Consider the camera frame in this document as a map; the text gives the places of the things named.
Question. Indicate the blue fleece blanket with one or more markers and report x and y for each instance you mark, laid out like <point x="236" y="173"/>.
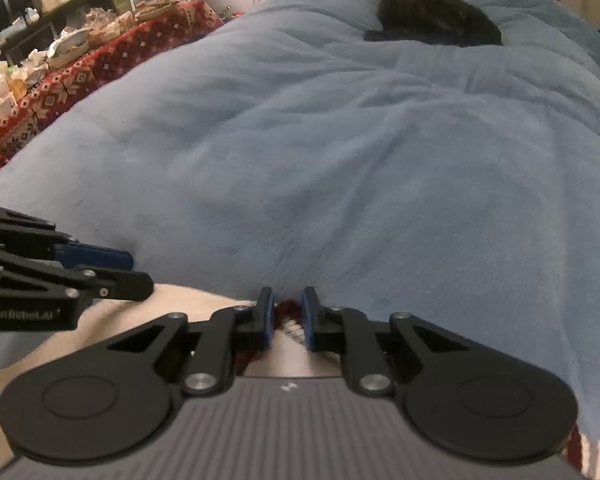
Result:
<point x="330" y="160"/>

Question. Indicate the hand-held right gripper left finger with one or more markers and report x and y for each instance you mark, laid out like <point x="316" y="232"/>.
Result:
<point x="268" y="320"/>

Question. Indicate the foil lined bowl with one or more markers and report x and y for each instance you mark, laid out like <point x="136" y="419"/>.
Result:
<point x="69" y="45"/>

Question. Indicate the cream knit vest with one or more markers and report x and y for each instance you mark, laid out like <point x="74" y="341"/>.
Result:
<point x="190" y="300"/>

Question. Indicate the red patterned tablecloth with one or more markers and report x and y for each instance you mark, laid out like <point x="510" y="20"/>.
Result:
<point x="80" y="80"/>

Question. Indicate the black cat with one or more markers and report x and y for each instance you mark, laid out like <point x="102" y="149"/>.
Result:
<point x="430" y="12"/>

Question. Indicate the dark desk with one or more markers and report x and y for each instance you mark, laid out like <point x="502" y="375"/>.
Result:
<point x="30" y="40"/>

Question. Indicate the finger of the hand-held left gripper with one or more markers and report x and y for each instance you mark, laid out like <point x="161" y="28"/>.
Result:
<point x="100" y="257"/>
<point x="125" y="285"/>

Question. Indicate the white paper cups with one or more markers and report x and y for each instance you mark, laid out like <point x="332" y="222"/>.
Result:
<point x="4" y="97"/>

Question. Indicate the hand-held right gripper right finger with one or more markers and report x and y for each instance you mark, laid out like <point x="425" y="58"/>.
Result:
<point x="307" y="322"/>

